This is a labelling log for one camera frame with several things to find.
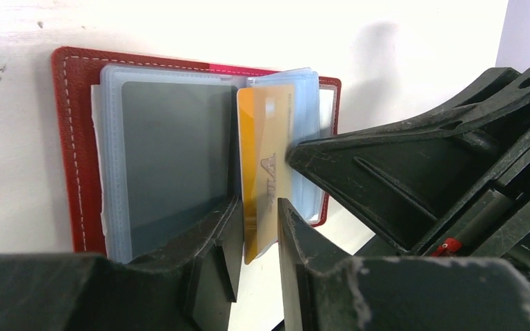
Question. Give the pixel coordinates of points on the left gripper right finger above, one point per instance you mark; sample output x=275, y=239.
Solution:
x=326, y=288

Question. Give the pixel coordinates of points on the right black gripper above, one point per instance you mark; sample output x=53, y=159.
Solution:
x=413, y=180

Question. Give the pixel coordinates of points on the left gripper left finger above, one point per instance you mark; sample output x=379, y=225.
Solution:
x=188, y=284

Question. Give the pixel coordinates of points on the dark grey card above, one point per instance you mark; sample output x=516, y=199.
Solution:
x=177, y=146

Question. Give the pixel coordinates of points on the red leather card holder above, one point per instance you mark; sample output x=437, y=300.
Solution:
x=75, y=72

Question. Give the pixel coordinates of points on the gold VIP card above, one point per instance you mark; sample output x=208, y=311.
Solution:
x=265, y=121

